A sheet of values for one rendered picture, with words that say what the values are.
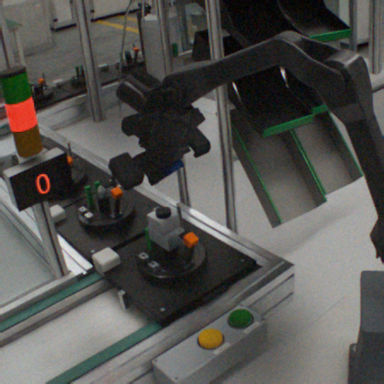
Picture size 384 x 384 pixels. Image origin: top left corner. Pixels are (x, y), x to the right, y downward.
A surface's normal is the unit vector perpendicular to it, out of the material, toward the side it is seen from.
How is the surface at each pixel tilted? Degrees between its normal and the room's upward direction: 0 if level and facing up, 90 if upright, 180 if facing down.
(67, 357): 0
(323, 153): 45
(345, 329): 0
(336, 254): 0
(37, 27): 90
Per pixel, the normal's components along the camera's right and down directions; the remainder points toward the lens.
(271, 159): 0.28, -0.32
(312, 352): -0.10, -0.86
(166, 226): 0.64, 0.33
